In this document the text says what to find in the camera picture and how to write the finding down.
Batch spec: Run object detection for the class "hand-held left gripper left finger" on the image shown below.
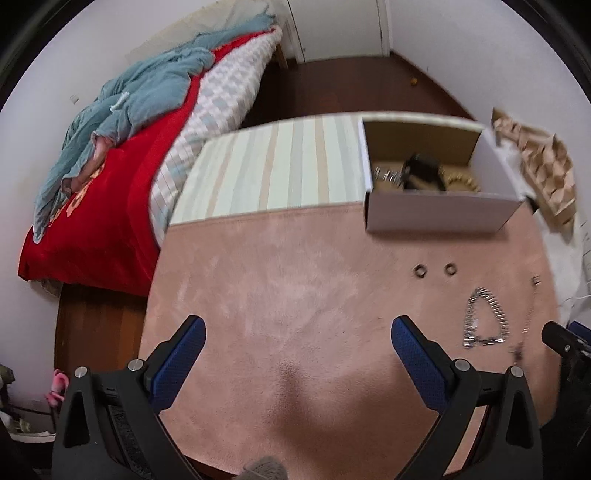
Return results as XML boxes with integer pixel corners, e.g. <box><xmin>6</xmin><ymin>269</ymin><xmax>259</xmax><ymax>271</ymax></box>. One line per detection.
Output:
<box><xmin>52</xmin><ymin>315</ymin><xmax>206</xmax><ymax>480</ymax></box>

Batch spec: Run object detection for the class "gold bead bracelet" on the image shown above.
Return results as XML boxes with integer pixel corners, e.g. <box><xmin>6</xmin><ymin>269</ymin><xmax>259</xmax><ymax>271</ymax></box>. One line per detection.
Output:
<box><xmin>443</xmin><ymin>171</ymin><xmax>482</xmax><ymax>192</ymax></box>

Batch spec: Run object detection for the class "striped tablecloth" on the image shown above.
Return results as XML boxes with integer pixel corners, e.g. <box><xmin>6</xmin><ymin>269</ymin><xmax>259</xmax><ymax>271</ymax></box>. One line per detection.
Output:
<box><xmin>170</xmin><ymin>114</ymin><xmax>370</xmax><ymax>227</ymax></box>

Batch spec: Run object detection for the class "checked bed quilt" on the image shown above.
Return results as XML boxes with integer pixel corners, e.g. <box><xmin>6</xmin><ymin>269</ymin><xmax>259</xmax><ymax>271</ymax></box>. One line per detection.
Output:
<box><xmin>148</xmin><ymin>25</ymin><xmax>283</xmax><ymax>247</ymax></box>

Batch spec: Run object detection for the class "grey slipper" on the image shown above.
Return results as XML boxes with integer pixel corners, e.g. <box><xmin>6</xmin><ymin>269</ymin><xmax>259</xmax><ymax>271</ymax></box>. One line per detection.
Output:
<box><xmin>242</xmin><ymin>456</ymin><xmax>289</xmax><ymax>480</ymax></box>

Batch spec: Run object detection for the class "thin chain necklace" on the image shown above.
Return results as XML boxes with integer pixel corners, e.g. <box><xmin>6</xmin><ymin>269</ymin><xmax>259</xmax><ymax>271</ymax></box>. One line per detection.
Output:
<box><xmin>512</xmin><ymin>275</ymin><xmax>543</xmax><ymax>361</ymax></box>

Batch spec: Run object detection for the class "pink suede table mat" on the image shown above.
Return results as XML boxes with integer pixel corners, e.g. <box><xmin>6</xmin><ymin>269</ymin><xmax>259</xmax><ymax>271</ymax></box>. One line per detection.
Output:
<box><xmin>139</xmin><ymin>200</ymin><xmax>561</xmax><ymax>476</ymax></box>

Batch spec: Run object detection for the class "teal blanket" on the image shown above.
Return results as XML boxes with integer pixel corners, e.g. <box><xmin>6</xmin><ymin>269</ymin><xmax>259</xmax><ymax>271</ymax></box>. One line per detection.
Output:
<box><xmin>32</xmin><ymin>11</ymin><xmax>278</xmax><ymax>243</ymax></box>

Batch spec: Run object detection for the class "white cloth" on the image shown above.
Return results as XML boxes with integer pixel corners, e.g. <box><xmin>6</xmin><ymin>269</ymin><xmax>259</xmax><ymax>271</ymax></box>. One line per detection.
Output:
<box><xmin>496</xmin><ymin>134</ymin><xmax>591</xmax><ymax>324</ymax></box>

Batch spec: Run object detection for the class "pink toy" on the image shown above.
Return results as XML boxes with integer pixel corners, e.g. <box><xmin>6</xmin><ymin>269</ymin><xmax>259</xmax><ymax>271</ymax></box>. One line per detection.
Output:
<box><xmin>46</xmin><ymin>368</ymin><xmax>70</xmax><ymax>407</ymax></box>

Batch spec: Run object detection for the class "black watch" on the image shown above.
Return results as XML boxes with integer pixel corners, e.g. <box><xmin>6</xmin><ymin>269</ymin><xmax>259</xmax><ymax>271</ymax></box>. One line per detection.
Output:
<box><xmin>403</xmin><ymin>154</ymin><xmax>448</xmax><ymax>191</ymax></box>

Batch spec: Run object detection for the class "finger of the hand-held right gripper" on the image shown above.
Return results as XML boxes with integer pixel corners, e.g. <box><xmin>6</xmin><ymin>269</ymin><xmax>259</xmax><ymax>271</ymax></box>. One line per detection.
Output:
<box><xmin>541</xmin><ymin>321</ymin><xmax>591</xmax><ymax>359</ymax></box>

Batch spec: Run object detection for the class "silver chain necklace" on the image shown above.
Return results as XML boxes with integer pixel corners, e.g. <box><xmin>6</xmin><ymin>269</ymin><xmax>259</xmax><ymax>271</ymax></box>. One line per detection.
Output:
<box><xmin>462</xmin><ymin>286</ymin><xmax>511</xmax><ymax>350</ymax></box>

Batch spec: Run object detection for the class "silver chain bracelet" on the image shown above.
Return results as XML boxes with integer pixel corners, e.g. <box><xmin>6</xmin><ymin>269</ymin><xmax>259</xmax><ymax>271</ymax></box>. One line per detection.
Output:
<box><xmin>373</xmin><ymin>166</ymin><xmax>404</xmax><ymax>185</ymax></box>

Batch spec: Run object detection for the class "white door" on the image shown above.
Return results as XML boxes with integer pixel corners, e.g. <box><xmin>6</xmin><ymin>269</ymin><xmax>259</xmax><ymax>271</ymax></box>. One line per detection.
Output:
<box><xmin>286</xmin><ymin>0</ymin><xmax>392</xmax><ymax>63</ymax></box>

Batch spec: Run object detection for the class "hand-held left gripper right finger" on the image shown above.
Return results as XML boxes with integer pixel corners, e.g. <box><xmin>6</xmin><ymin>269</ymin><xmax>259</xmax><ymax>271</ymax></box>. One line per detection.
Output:
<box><xmin>390</xmin><ymin>315</ymin><xmax>543</xmax><ymax>480</ymax></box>

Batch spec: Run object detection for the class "white cardboard box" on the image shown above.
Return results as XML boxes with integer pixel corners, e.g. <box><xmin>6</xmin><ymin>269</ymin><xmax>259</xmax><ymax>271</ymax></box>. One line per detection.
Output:
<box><xmin>358</xmin><ymin>115</ymin><xmax>527</xmax><ymax>232</ymax></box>

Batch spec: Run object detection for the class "bed with red blanket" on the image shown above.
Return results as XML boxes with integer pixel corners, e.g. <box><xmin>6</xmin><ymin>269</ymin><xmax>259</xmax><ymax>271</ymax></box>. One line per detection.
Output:
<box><xmin>18</xmin><ymin>34</ymin><xmax>247</xmax><ymax>296</ymax></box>

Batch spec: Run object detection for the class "beige egg carton tray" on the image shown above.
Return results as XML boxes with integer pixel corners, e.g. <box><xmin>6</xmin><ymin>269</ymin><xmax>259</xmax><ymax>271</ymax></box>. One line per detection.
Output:
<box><xmin>490</xmin><ymin>107</ymin><xmax>578</xmax><ymax>227</ymax></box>

